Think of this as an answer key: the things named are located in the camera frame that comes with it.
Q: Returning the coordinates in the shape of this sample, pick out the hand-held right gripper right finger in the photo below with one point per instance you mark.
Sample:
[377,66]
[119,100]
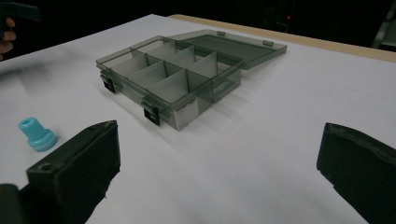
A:
[358,161]

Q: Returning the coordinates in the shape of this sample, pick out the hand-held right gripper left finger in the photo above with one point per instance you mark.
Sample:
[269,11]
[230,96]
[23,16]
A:
[77,165]

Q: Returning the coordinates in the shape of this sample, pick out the small blue plastic cap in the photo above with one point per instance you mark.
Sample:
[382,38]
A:
[37,135]

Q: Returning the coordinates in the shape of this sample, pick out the grey transparent compartment box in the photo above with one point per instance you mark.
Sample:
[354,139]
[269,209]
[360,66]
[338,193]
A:
[174,77]

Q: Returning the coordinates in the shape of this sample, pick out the metal stand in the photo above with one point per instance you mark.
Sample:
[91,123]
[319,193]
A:
[386,29]

